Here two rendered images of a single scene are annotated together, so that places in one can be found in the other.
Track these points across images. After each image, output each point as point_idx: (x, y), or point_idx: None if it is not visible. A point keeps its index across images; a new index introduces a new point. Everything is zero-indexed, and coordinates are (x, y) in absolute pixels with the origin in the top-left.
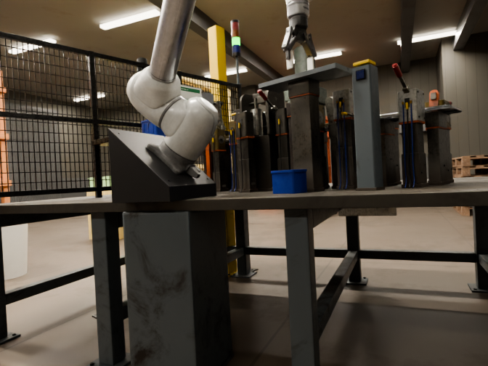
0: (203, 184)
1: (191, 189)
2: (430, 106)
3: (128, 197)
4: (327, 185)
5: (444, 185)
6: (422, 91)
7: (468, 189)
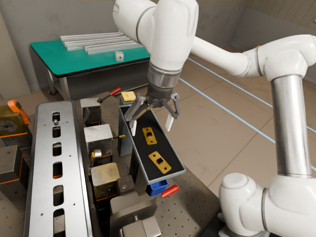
0: (211, 221)
1: (220, 209)
2: (23, 114)
3: None
4: (97, 206)
5: (80, 138)
6: (84, 98)
7: (118, 118)
